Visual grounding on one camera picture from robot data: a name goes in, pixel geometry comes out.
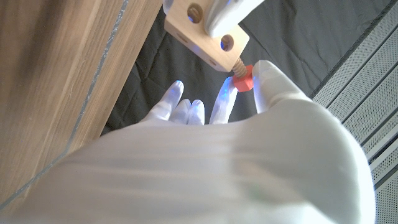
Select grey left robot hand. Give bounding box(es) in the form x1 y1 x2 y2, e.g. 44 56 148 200
205 0 265 39

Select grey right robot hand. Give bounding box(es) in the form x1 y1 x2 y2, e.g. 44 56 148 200
0 60 377 224

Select small wooden block with holes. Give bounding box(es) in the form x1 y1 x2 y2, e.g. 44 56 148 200
164 0 251 73

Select red screw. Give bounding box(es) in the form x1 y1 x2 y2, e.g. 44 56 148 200
231 58 254 93

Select black curtain backdrop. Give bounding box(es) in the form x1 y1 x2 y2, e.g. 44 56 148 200
101 0 398 136

